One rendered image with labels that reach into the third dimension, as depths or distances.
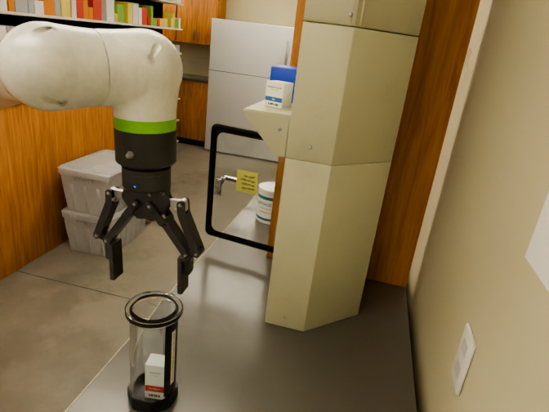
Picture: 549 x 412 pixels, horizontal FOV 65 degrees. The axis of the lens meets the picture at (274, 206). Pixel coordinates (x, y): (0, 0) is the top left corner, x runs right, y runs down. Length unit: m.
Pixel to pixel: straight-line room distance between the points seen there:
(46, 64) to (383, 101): 0.74
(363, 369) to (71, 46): 0.93
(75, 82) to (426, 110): 1.02
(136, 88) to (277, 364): 0.74
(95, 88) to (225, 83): 5.65
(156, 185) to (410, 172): 0.90
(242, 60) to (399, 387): 5.40
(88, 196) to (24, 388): 1.39
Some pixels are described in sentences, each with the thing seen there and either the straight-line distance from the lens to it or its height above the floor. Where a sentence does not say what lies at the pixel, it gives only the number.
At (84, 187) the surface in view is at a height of 0.54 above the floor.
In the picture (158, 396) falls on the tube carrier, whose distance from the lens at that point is 0.98.
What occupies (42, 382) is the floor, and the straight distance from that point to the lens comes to 2.52.
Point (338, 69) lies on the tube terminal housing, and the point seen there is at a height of 1.62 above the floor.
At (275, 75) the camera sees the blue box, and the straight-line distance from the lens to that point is 1.22.
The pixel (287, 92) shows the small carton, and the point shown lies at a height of 1.55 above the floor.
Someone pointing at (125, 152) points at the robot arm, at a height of 1.49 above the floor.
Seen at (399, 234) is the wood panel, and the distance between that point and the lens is 1.47.
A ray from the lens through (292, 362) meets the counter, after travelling 1.13.
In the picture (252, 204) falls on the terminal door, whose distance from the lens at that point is 1.45.
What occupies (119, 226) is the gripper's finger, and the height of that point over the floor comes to 1.35.
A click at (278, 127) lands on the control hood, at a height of 1.48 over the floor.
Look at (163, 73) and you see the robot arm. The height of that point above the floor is 1.61.
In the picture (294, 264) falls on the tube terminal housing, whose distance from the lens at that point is 1.13.
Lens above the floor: 1.67
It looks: 21 degrees down
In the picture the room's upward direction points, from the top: 7 degrees clockwise
